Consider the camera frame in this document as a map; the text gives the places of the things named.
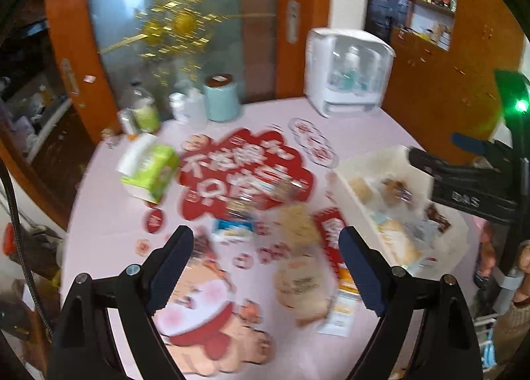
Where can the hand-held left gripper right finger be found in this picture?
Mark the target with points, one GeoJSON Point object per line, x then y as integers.
{"type": "Point", "coordinates": [362, 272]}

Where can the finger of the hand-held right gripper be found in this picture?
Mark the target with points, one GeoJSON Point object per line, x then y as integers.
{"type": "Point", "coordinates": [470, 142]}
{"type": "Point", "coordinates": [426, 162]}

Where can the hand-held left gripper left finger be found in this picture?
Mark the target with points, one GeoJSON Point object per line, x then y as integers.
{"type": "Point", "coordinates": [169, 272]}

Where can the white plastic bin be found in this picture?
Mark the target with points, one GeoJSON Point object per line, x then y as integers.
{"type": "Point", "coordinates": [455, 222]}

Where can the brown chocolate packet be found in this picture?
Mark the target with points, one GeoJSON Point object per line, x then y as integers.
{"type": "Point", "coordinates": [439, 216]}

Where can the orange oat bar packet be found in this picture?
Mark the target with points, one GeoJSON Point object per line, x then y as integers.
{"type": "Point", "coordinates": [341, 305]}

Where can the large bread packet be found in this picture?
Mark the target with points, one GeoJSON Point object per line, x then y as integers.
{"type": "Point", "coordinates": [399, 243]}

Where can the white foil snack packet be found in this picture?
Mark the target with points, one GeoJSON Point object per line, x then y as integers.
{"type": "Point", "coordinates": [422, 229]}

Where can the beige cracker packet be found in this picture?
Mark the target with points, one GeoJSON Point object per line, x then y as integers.
{"type": "Point", "coordinates": [300, 287]}

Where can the clear puffed cake packet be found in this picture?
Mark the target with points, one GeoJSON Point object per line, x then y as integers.
{"type": "Point", "coordinates": [360, 189]}

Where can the blue snack packet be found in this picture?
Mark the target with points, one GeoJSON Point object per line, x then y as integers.
{"type": "Point", "coordinates": [232, 230]}

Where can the clear tray of pale biscuits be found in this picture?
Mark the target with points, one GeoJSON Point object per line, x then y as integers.
{"type": "Point", "coordinates": [298, 229]}

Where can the clear dark nut packet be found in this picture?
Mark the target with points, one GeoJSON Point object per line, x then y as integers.
{"type": "Point", "coordinates": [241, 208]}

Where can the person's right forearm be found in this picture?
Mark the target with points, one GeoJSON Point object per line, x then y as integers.
{"type": "Point", "coordinates": [515, 330]}

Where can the person's right hand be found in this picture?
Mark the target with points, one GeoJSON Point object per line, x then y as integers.
{"type": "Point", "coordinates": [524, 270]}

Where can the wooden cabinet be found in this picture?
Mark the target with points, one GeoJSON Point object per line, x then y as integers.
{"type": "Point", "coordinates": [434, 86]}

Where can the green tissue box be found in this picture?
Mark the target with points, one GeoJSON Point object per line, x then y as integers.
{"type": "Point", "coordinates": [151, 169]}

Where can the white cosmetic storage box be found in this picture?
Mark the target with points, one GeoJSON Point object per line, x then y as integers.
{"type": "Point", "coordinates": [348, 74]}

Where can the small glass jar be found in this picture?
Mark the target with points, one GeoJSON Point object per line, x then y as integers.
{"type": "Point", "coordinates": [109, 136]}

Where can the silver metal can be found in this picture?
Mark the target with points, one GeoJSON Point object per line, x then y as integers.
{"type": "Point", "coordinates": [126, 123]}

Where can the glass bottle with green label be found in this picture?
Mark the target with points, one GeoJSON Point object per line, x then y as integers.
{"type": "Point", "coordinates": [145, 113]}

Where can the white pill bottle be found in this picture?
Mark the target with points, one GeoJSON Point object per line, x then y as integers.
{"type": "Point", "coordinates": [178, 109]}

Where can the clear squeeze wash bottle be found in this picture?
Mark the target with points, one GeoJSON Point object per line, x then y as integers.
{"type": "Point", "coordinates": [195, 109]}

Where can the teal canister with brown lid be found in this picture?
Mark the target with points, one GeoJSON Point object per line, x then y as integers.
{"type": "Point", "coordinates": [221, 98]}

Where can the gold door ornament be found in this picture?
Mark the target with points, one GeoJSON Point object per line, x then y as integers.
{"type": "Point", "coordinates": [182, 24]}

